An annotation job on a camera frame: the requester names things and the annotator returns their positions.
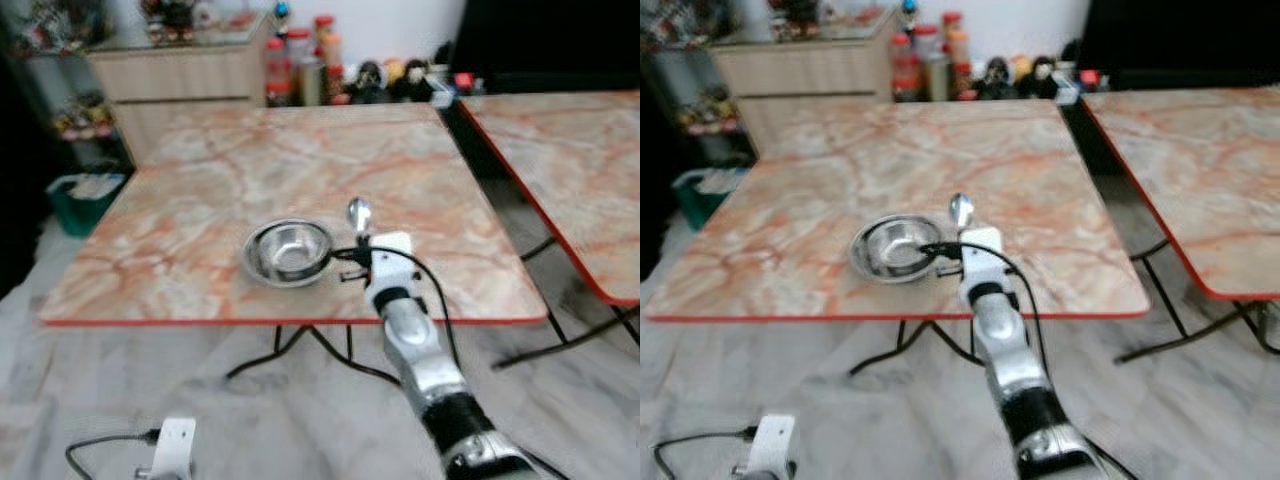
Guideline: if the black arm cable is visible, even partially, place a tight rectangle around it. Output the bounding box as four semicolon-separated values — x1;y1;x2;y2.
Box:
968;240;1051;376
372;246;463;376
652;427;758;480
65;428;161;480

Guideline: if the metal spoon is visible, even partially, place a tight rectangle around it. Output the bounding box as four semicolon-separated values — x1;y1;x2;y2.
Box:
948;192;977;244
346;197;375;248

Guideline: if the empty marble folding table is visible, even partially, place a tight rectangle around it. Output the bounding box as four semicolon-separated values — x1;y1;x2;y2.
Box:
460;90;641;371
1083;85;1280;363

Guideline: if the large black screen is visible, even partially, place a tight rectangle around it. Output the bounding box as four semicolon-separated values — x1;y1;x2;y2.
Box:
1078;0;1280;92
450;0;641;96

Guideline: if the marble folding table with bowl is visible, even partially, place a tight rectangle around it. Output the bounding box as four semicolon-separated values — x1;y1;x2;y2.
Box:
38;100;550;386
645;97;1152;379

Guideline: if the stainless steel bowl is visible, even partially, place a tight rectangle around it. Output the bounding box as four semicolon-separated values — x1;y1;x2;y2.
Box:
850;213;944;285
242;218;335;289

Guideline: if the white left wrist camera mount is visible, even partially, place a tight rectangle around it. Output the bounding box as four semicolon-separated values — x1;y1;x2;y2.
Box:
750;415;799;480
150;418;198;480

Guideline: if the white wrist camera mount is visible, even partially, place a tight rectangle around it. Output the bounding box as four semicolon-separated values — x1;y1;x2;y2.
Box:
958;227;1007;293
366;232;417;301
150;418;198;480
750;415;799;480

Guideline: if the light wooden cabinet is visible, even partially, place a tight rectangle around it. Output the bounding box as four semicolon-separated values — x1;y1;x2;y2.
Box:
88;12;273;166
710;8;898;157

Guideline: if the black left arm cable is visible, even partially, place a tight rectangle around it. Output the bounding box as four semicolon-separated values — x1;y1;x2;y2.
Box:
65;428;161;480
652;427;758;480

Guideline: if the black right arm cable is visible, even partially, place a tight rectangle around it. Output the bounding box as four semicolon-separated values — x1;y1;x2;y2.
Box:
372;246;463;376
968;240;1051;376

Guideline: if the dark toy figure on cabinet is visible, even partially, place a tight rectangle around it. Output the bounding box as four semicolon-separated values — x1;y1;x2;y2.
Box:
140;0;216;44
768;0;841;41

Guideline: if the orange jar with red lid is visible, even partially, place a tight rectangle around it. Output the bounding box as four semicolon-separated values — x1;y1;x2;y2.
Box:
943;10;971;63
313;14;344;67

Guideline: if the dark shelf with toys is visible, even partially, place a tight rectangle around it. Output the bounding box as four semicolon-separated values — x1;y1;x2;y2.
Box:
0;0;131;176
640;0;756;167

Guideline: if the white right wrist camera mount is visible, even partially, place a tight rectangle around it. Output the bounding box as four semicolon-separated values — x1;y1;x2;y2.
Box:
366;232;417;301
958;227;1007;293

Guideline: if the black figurine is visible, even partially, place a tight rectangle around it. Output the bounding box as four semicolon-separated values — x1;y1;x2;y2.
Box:
982;57;1015;101
1028;55;1061;99
398;58;433;103
352;60;387;105

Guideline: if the silver metal tumbler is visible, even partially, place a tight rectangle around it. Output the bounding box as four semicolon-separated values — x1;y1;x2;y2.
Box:
298;58;326;107
925;55;953;102

